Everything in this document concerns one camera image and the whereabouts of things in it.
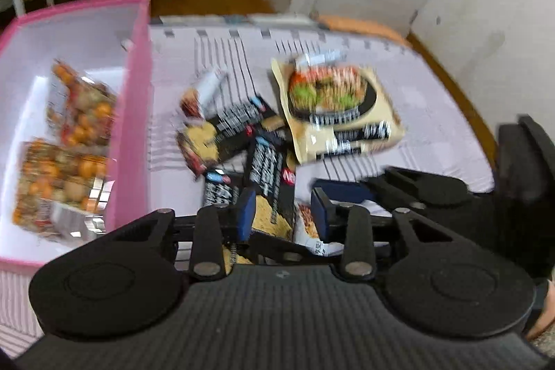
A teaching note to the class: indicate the person's right forearm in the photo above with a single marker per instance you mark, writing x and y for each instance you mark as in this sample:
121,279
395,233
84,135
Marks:
545,309

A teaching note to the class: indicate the orange nut snack packet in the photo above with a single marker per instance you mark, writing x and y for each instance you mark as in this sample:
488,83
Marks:
84,105
56,179

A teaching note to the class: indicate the black noodle packet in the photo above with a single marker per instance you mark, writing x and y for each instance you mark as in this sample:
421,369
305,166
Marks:
234,118
219,190
271,175

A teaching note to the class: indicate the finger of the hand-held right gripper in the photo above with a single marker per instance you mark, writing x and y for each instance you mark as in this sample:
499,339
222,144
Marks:
416,186

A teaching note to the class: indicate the beige noodle packet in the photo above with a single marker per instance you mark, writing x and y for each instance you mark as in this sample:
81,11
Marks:
342,105

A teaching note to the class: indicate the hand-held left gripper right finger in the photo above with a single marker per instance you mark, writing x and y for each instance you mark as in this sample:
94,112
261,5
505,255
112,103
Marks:
321,215

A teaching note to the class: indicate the white striped bedsheet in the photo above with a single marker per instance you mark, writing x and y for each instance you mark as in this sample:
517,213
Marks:
416,127

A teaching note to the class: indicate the white brown snack packet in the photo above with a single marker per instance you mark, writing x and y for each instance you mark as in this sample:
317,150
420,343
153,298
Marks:
305,222

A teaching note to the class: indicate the pink storage box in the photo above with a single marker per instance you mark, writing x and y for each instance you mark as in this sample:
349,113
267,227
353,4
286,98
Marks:
134,114

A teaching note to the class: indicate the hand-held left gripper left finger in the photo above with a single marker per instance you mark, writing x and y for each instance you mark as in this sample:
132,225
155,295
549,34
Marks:
247,210

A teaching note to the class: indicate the small red white snack packet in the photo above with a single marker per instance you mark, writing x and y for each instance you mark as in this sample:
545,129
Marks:
203,92

